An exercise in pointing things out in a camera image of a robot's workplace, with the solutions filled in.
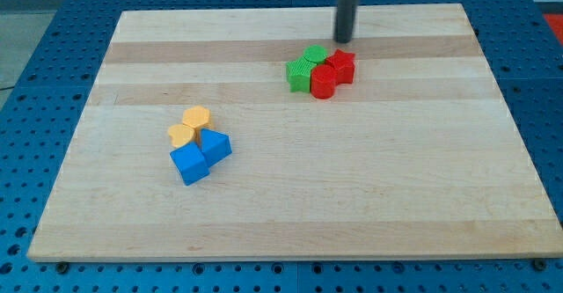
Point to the green star block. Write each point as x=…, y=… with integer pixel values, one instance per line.
x=298, y=74

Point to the red circle block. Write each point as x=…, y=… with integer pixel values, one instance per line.
x=323, y=81

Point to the green circle block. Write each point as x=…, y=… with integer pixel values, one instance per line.
x=315, y=53

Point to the red star block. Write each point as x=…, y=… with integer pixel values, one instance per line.
x=344, y=64

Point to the blue triangle block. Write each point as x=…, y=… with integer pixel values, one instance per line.
x=215, y=146

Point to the yellow hexagon block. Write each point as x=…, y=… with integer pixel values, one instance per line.
x=198, y=118

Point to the blue cube block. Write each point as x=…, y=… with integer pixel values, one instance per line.
x=190, y=163

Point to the yellow heart block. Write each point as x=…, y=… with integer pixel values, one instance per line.
x=180, y=135

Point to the light wooden board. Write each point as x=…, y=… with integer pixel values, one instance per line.
x=418, y=159

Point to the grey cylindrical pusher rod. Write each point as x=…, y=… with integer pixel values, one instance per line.
x=344, y=22

